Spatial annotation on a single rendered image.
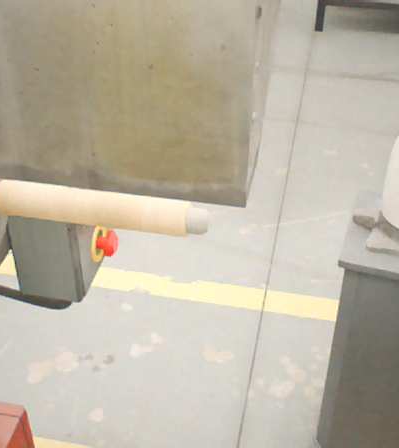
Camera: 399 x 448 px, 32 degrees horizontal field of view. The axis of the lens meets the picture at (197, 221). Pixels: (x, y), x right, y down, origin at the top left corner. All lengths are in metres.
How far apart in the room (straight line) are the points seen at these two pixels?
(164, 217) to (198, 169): 0.22
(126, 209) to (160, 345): 1.60
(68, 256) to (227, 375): 1.22
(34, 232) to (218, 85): 0.62
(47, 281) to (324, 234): 1.76
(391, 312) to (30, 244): 0.85
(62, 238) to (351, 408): 1.04
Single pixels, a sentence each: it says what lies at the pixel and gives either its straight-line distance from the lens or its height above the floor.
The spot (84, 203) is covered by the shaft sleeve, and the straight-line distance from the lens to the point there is 0.63.
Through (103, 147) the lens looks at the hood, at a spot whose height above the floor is 1.42.
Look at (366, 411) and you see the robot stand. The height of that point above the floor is 0.24.
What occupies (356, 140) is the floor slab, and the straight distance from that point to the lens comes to 3.26.
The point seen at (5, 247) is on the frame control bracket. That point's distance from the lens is 0.99.
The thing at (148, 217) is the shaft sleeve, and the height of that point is 1.26.
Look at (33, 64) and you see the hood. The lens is 0.40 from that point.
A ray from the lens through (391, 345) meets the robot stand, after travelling 1.61.
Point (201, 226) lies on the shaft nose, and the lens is 0.61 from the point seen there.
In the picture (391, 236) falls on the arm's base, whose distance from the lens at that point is 1.49.
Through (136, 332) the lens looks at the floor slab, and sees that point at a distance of 2.25.
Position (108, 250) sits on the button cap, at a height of 0.98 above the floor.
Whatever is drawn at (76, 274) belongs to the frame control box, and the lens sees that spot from 0.99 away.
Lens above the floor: 1.63
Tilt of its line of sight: 38 degrees down
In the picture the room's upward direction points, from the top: straight up
